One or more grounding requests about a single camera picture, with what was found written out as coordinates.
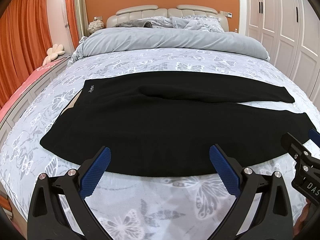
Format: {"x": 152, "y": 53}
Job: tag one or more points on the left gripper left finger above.
{"x": 47, "y": 219}

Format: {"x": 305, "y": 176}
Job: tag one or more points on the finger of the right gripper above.
{"x": 292, "y": 146}
{"x": 314, "y": 136}

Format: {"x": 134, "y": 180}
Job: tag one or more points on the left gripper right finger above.
{"x": 273, "y": 217}

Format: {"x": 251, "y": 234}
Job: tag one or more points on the black pants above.
{"x": 162, "y": 124}

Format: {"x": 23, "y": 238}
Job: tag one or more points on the right hand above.
{"x": 307, "y": 212}

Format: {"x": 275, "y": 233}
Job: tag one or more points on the butterfly print bed sheet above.
{"x": 135, "y": 207}

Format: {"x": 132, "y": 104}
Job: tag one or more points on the grey bench cabinet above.
{"x": 25, "y": 100}

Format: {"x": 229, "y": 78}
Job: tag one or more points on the white wardrobe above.
{"x": 289, "y": 30}

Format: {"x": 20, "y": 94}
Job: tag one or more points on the pink window bench cushion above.
{"x": 35, "y": 75}

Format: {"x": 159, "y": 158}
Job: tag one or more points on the butterfly print pillow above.
{"x": 150, "y": 22}
{"x": 197, "y": 23}

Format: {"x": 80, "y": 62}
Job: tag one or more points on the white flower plush cushion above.
{"x": 53, "y": 53}

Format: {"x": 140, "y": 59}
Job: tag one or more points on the grey folded duvet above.
{"x": 111, "y": 40}

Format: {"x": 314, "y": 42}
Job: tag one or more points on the white decorative bedside ornament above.
{"x": 96, "y": 25}

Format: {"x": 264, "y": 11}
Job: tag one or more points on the narrow orange curtain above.
{"x": 70, "y": 10}

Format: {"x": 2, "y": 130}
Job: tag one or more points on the beige padded headboard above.
{"x": 146, "y": 11}

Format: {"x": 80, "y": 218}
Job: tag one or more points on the white wall switch panel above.
{"x": 226, "y": 14}

